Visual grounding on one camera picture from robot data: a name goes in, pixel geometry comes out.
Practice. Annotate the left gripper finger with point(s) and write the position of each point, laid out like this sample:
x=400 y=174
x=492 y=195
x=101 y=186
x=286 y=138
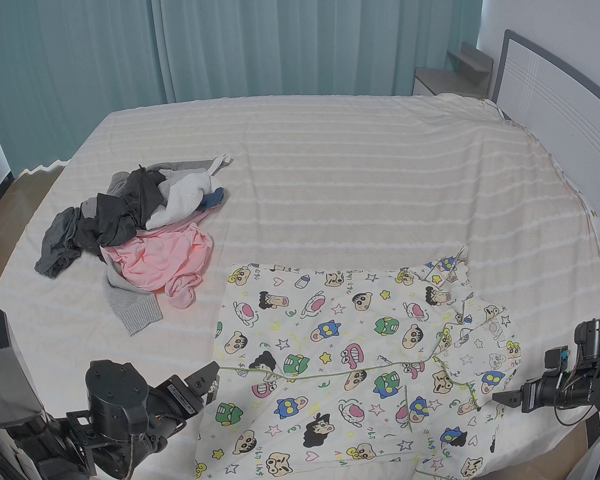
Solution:
x=212 y=390
x=200 y=378

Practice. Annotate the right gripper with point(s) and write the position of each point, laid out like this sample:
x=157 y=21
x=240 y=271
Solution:
x=540 y=395

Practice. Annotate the white printed pyjama top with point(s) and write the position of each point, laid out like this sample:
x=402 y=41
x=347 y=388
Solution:
x=340 y=368

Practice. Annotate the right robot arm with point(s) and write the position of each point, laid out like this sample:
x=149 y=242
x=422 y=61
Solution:
x=592 y=340

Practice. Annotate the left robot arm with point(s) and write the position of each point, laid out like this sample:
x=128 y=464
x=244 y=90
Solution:
x=115 y=398

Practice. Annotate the pile of clothes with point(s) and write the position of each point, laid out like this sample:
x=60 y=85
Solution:
x=130 y=208

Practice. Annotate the light grey knitted garment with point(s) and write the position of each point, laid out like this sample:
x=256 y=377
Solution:
x=132 y=308

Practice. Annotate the pink garment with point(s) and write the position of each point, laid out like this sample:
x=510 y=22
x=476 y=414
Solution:
x=165 y=258

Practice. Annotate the bed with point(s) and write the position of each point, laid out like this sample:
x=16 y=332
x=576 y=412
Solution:
x=355 y=168

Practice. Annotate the grey bedside table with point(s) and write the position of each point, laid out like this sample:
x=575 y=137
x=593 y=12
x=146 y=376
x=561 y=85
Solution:
x=440 y=83

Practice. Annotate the blue-green curtain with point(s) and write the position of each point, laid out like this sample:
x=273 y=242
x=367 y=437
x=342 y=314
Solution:
x=305 y=28
x=70 y=58

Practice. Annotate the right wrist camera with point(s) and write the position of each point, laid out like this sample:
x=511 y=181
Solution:
x=555 y=360

